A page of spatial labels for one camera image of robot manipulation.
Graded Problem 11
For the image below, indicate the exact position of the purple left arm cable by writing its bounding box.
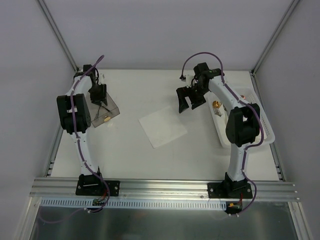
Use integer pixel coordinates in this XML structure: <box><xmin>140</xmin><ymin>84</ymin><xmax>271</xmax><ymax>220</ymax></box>
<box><xmin>37</xmin><ymin>55</ymin><xmax>111</xmax><ymax>223</ymax></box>

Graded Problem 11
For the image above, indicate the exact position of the white slotted cable duct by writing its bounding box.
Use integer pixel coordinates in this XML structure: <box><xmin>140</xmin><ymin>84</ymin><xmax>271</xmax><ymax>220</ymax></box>
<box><xmin>40</xmin><ymin>197</ymin><xmax>227</xmax><ymax>211</ymax></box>

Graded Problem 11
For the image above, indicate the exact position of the gold spoon in basket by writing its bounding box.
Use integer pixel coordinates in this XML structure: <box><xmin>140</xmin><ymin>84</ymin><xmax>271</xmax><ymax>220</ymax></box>
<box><xmin>212</xmin><ymin>100</ymin><xmax>222</xmax><ymax>117</ymax></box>

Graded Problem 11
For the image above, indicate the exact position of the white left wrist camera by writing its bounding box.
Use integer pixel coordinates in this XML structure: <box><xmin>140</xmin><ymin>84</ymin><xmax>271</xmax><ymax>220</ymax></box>
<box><xmin>98</xmin><ymin>73</ymin><xmax>105</xmax><ymax>84</ymax></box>

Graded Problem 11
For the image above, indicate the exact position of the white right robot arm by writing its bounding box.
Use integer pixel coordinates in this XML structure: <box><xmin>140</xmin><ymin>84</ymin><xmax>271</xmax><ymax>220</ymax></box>
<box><xmin>176</xmin><ymin>62</ymin><xmax>263</xmax><ymax>198</ymax></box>

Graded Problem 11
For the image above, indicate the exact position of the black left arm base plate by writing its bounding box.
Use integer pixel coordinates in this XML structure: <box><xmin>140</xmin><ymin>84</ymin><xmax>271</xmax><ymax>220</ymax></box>
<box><xmin>75</xmin><ymin>174</ymin><xmax>121</xmax><ymax>197</ymax></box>

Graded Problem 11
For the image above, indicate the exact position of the right aluminium frame post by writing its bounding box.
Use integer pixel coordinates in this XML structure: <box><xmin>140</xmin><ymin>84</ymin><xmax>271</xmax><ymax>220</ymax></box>
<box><xmin>251</xmin><ymin>0</ymin><xmax>301</xmax><ymax>76</ymax></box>

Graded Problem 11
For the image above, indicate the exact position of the ornate silver fork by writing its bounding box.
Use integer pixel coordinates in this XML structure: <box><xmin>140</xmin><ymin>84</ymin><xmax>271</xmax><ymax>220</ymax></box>
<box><xmin>94</xmin><ymin>105</ymin><xmax>101</xmax><ymax>120</ymax></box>

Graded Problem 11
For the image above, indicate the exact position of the gold box knob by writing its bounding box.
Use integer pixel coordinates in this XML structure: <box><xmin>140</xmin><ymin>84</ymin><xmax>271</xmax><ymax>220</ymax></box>
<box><xmin>104</xmin><ymin>116</ymin><xmax>111</xmax><ymax>122</ymax></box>

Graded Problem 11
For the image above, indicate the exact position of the smoked clear plastic box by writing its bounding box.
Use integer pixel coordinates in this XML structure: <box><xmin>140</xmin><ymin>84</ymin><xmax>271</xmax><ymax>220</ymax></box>
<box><xmin>86</xmin><ymin>84</ymin><xmax>120</xmax><ymax>128</ymax></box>

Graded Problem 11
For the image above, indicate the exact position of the left aluminium frame post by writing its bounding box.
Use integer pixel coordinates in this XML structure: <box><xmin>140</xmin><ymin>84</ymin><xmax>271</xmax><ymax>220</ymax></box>
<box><xmin>35</xmin><ymin>0</ymin><xmax>78</xmax><ymax>71</ymax></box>

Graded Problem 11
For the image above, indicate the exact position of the white paper napkin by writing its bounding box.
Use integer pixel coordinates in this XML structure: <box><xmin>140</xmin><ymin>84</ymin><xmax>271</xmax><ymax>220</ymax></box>
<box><xmin>138</xmin><ymin>106</ymin><xmax>188</xmax><ymax>149</ymax></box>

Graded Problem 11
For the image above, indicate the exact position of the aluminium frame post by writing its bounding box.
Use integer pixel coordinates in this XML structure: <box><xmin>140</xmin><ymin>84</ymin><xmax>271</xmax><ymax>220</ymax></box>
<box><xmin>35</xmin><ymin>0</ymin><xmax>78</xmax><ymax>71</ymax></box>
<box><xmin>251</xmin><ymin>0</ymin><xmax>301</xmax><ymax>76</ymax></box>

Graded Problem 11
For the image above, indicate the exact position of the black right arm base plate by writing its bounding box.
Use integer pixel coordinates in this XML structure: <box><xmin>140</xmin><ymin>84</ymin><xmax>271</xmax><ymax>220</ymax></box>
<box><xmin>207</xmin><ymin>182</ymin><xmax>253</xmax><ymax>200</ymax></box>

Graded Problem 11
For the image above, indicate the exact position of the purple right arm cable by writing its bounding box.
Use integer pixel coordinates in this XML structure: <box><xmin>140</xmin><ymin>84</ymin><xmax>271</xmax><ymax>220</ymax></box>
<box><xmin>179</xmin><ymin>51</ymin><xmax>266</xmax><ymax>218</ymax></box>

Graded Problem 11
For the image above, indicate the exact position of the white plastic basket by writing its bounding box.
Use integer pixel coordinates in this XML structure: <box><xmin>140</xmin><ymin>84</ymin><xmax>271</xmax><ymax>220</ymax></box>
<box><xmin>207</xmin><ymin>86</ymin><xmax>276</xmax><ymax>149</ymax></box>

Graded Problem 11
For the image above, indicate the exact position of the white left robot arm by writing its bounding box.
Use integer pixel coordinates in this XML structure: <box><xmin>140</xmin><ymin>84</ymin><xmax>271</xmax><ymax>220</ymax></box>
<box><xmin>56</xmin><ymin>64</ymin><xmax>107</xmax><ymax>178</ymax></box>

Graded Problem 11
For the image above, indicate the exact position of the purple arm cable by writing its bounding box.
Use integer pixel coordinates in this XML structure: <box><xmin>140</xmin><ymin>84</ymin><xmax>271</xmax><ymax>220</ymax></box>
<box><xmin>37</xmin><ymin>55</ymin><xmax>111</xmax><ymax>223</ymax></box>
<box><xmin>179</xmin><ymin>51</ymin><xmax>266</xmax><ymax>218</ymax></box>

